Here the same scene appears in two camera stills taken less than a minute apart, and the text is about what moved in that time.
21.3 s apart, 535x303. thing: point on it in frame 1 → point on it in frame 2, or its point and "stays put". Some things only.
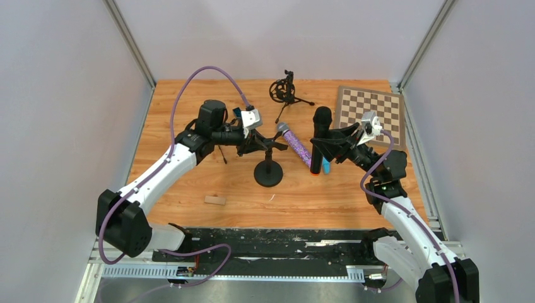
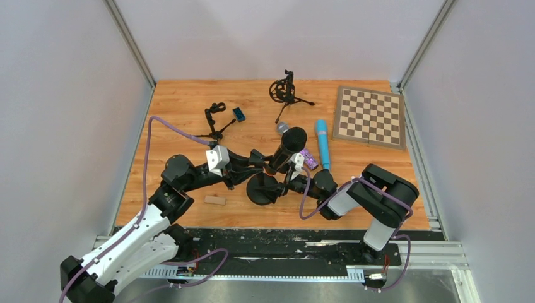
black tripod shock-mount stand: (282, 90) stays put
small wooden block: (215, 200) stays put
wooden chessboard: (352, 103) stays put
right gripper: (351, 145) → (288, 178)
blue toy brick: (237, 112) stays put
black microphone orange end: (322, 120) → (294, 140)
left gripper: (247, 141) → (228, 172)
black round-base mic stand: (269, 173) → (260, 180)
